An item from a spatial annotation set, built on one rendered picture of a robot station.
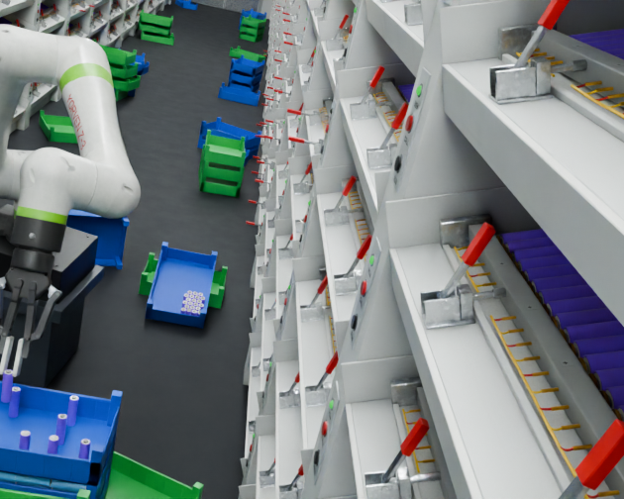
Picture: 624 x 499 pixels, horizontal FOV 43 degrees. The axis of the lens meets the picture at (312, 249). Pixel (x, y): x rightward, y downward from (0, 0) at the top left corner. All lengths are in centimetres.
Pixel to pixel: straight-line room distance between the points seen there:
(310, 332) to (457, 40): 76
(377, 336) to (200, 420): 153
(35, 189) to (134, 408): 96
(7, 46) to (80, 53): 15
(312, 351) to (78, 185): 56
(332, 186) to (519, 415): 101
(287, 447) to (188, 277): 158
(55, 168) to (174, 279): 143
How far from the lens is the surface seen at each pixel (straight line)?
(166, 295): 287
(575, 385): 54
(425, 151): 78
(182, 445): 225
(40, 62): 191
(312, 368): 130
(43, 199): 156
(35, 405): 176
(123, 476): 212
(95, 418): 175
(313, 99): 219
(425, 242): 81
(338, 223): 136
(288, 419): 150
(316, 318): 144
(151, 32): 787
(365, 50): 146
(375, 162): 105
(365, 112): 131
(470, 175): 80
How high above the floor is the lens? 135
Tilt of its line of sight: 22 degrees down
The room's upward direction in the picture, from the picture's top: 14 degrees clockwise
